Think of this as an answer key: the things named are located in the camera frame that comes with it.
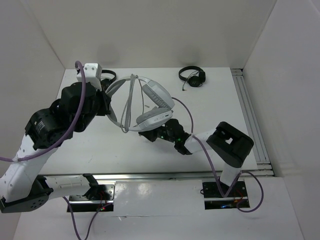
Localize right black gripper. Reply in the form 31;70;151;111
139;117;177;143

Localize grey headphone cable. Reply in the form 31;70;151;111
120;73;146;133

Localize white grey headphones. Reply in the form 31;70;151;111
105;74;175;133

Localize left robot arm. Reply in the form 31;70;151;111
0;82;111;214

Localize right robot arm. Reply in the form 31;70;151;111
138;118;254;196

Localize black headphones left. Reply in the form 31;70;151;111
100;69;117;90

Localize black headphones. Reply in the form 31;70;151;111
178;65;206;91
100;69;117;90

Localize black headphones right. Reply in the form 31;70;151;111
178;65;206;91

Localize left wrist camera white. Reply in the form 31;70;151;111
83;63;102;91

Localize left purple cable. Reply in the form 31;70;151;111
0;60;111;240

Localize purple cable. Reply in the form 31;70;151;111
0;60;111;240
172;96;265;213

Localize aluminium rail front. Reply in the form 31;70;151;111
92;169;277;181

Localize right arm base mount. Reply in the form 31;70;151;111
200;180;250;210

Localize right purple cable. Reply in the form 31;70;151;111
172;96;265;213

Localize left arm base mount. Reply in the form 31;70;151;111
68;179;116;213

